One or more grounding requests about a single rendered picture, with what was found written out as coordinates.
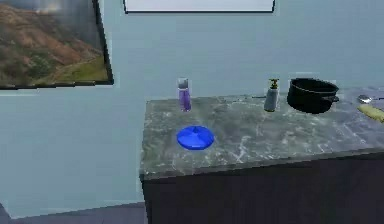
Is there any purple glass jar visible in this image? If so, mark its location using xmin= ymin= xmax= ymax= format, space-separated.
xmin=177 ymin=77 xmax=193 ymax=113

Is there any yellow corn cob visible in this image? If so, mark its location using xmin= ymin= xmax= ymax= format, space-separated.
xmin=357 ymin=103 xmax=384 ymax=124

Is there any grey spray bottle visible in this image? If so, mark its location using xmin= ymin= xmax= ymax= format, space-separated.
xmin=263 ymin=78 xmax=280 ymax=113

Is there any white framed picture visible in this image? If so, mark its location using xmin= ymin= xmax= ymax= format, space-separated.
xmin=123 ymin=0 xmax=276 ymax=15

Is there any black pot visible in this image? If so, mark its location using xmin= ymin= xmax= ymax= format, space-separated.
xmin=286 ymin=77 xmax=340 ymax=115

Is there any blue round lid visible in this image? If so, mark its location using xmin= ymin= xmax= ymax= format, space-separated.
xmin=176 ymin=125 xmax=215 ymax=151

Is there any dark cabinet with marble top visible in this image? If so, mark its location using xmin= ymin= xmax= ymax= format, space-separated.
xmin=139 ymin=87 xmax=384 ymax=224

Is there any framed landscape picture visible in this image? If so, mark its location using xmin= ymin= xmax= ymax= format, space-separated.
xmin=0 ymin=0 xmax=115 ymax=90

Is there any silver spoon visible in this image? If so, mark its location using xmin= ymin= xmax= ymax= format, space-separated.
xmin=357 ymin=94 xmax=384 ymax=104

